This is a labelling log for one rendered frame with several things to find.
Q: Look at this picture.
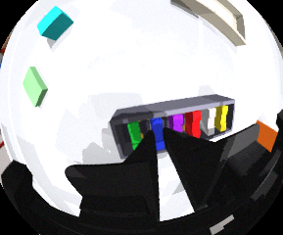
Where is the blue fuse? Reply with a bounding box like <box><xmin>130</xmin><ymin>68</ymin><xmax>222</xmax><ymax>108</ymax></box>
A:
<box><xmin>150</xmin><ymin>117</ymin><xmax>165</xmax><ymax>150</ymax></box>

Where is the purple fuse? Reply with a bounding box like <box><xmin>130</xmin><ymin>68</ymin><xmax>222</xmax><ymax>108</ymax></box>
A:
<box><xmin>167</xmin><ymin>114</ymin><xmax>183</xmax><ymax>133</ymax></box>

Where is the cyan cube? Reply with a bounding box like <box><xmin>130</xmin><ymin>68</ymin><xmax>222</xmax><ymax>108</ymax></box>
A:
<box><xmin>36</xmin><ymin>7</ymin><xmax>74</xmax><ymax>40</ymax></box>

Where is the grey fuse block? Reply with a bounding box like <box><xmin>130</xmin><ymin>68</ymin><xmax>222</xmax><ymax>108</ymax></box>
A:
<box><xmin>110</xmin><ymin>94</ymin><xmax>236</xmax><ymax>160</ymax></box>

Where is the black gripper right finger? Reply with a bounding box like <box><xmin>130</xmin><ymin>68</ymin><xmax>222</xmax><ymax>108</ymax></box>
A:
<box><xmin>162</xmin><ymin>122</ymin><xmax>259</xmax><ymax>212</ymax></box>

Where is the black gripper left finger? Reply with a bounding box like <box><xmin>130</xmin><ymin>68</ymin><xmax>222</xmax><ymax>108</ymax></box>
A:
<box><xmin>64</xmin><ymin>129</ymin><xmax>161</xmax><ymax>222</ymax></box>

